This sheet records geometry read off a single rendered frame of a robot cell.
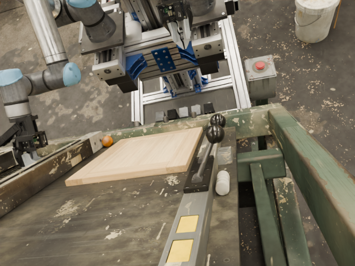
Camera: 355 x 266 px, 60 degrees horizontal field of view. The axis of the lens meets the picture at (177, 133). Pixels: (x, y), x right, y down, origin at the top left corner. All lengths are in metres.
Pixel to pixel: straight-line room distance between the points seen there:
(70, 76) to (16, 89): 0.17
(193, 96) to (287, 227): 1.27
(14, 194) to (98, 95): 1.99
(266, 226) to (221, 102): 1.59
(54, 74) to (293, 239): 1.02
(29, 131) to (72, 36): 2.48
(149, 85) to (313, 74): 1.23
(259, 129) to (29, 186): 0.87
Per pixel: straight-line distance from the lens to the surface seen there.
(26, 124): 1.12
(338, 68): 2.59
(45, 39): 1.13
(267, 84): 1.41
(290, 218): 1.28
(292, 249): 1.26
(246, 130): 1.31
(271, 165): 1.00
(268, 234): 0.63
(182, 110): 1.53
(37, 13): 1.14
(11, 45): 3.96
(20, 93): 1.11
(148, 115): 2.26
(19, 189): 0.97
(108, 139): 1.39
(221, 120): 0.71
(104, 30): 1.57
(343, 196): 0.52
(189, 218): 0.52
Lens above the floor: 2.04
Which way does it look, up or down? 60 degrees down
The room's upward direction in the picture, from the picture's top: 30 degrees counter-clockwise
